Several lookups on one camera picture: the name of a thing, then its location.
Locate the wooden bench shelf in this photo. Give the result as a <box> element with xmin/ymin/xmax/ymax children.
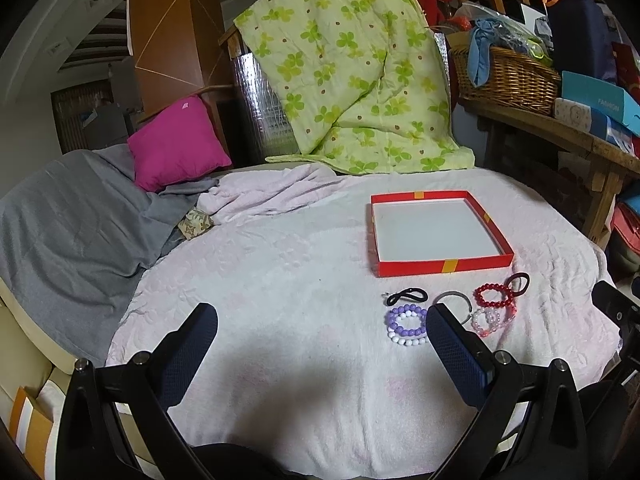
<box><xmin>460</xmin><ymin>99</ymin><xmax>639</xmax><ymax>248</ymax></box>

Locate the white patterned box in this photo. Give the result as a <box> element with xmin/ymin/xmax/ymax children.
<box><xmin>553</xmin><ymin>98</ymin><xmax>608</xmax><ymax>139</ymax></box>

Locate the purple bead bracelet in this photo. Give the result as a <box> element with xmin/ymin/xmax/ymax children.
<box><xmin>383</xmin><ymin>302</ymin><xmax>430</xmax><ymax>338</ymax></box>

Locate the silver foil insulation panel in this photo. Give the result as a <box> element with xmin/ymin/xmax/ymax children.
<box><xmin>233</xmin><ymin>53</ymin><xmax>298</xmax><ymax>160</ymax></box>

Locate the magenta pillow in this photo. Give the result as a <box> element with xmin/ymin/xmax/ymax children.
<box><xmin>127</xmin><ymin>96</ymin><xmax>231</xmax><ymax>192</ymax></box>

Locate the dark maroon hair band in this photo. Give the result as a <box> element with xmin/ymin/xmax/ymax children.
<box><xmin>503</xmin><ymin>272</ymin><xmax>530</xmax><ymax>297</ymax></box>

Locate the blue cardboard box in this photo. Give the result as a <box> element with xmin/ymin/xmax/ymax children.
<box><xmin>562</xmin><ymin>70</ymin><xmax>640</xmax><ymax>136</ymax></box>

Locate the green clover quilt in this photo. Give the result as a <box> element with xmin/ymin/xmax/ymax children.
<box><xmin>234</xmin><ymin>0</ymin><xmax>475</xmax><ymax>174</ymax></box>

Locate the silver metal bangle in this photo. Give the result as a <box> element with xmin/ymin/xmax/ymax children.
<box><xmin>432</xmin><ymin>290</ymin><xmax>474</xmax><ymax>325</ymax></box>

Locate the red bead bracelet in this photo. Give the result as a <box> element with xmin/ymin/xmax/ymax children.
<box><xmin>473</xmin><ymin>282</ymin><xmax>518</xmax><ymax>310</ymax></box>

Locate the grey bed sheet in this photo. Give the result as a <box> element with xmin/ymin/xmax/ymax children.
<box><xmin>1</xmin><ymin>144</ymin><xmax>216</xmax><ymax>370</ymax></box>

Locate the brown wooden wardrobe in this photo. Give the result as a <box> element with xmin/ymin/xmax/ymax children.
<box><xmin>127</xmin><ymin>0</ymin><xmax>233</xmax><ymax>144</ymax></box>

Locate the red shallow box tray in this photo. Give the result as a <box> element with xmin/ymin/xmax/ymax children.
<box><xmin>369</xmin><ymin>190</ymin><xmax>514</xmax><ymax>278</ymax></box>

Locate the pale pink towel blanket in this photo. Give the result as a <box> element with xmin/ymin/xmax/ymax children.
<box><xmin>107</xmin><ymin>169</ymin><xmax>617</xmax><ymax>479</ymax></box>

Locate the blue cloth in basket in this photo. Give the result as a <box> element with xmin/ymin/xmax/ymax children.
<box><xmin>466</xmin><ymin>18</ymin><xmax>520</xmax><ymax>88</ymax></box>

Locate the wicker basket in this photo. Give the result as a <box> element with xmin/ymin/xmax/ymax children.
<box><xmin>450</xmin><ymin>47</ymin><xmax>561</xmax><ymax>116</ymax></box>

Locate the dark navy bag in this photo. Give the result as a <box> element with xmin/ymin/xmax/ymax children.
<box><xmin>542</xmin><ymin>0</ymin><xmax>617</xmax><ymax>84</ymax></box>

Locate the small patterned cloth tag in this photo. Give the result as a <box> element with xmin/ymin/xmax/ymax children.
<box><xmin>178</xmin><ymin>209</ymin><xmax>214</xmax><ymax>240</ymax></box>

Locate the black hair tie with charm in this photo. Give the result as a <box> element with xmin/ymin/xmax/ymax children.
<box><xmin>380</xmin><ymin>286</ymin><xmax>430</xmax><ymax>307</ymax></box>

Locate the white bead bracelet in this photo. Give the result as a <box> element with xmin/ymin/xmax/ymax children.
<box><xmin>386</xmin><ymin>311</ymin><xmax>430</xmax><ymax>347</ymax></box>

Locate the pink crystal bead bracelet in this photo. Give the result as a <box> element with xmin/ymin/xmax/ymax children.
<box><xmin>470</xmin><ymin>303</ymin><xmax>518</xmax><ymax>339</ymax></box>

